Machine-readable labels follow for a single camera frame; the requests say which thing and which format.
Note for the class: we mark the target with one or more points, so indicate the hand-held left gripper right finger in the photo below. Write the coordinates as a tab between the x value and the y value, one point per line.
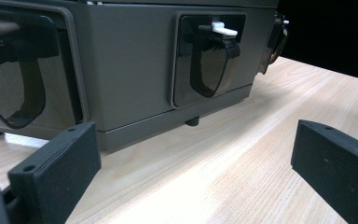
338	171

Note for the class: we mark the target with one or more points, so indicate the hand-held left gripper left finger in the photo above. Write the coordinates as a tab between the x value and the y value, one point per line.
56	174

